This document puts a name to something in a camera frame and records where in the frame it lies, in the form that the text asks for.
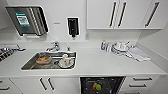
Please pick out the small orange plastic bowl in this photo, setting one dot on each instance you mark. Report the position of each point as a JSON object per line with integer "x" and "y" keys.
{"x": 94, "y": 85}

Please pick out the green plastic bowl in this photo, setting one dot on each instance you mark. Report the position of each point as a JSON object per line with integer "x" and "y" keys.
{"x": 98, "y": 87}

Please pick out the stainless steel dishwasher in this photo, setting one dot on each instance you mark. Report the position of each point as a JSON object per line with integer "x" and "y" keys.
{"x": 101, "y": 86}

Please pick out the small sink sprayer nozzle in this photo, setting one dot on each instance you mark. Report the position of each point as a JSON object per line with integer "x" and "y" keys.
{"x": 68, "y": 48}

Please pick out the blue dish soap bottle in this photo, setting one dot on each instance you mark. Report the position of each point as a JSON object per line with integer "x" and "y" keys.
{"x": 103, "y": 45}

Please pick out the black soap dispenser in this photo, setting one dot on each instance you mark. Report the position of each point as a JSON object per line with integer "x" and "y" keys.
{"x": 73, "y": 27}

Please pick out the white bottle in sink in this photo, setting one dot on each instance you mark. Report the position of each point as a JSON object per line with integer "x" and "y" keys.
{"x": 66, "y": 61}

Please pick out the small clear jar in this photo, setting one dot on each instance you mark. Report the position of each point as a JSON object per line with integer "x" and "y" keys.
{"x": 108, "y": 47}

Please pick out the chrome sink faucet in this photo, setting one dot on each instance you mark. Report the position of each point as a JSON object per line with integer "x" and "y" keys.
{"x": 53, "y": 46}

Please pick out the stack of white dishes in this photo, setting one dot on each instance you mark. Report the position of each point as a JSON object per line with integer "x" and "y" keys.
{"x": 120, "y": 48}

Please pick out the white sink base cabinet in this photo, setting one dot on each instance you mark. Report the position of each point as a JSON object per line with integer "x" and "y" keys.
{"x": 56, "y": 86}

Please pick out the stainless steel sink basin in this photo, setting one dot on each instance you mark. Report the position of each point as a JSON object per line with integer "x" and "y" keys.
{"x": 28, "y": 65}

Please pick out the steel paper towel dispenser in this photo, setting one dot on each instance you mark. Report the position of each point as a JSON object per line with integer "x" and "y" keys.
{"x": 28, "y": 20}

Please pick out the dark metal utensil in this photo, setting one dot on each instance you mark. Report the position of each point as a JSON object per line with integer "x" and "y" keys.
{"x": 18, "y": 48}

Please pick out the white drawer cabinet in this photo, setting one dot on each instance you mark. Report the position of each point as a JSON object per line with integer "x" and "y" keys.
{"x": 8, "y": 86}
{"x": 140, "y": 85}

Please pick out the white wall outlet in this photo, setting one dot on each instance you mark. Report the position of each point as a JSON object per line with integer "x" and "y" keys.
{"x": 87, "y": 36}

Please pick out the small wall label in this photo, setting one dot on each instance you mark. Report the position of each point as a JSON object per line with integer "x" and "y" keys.
{"x": 57, "y": 23}

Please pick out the white wall cabinet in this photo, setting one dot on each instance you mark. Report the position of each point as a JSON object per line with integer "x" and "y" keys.
{"x": 126, "y": 14}

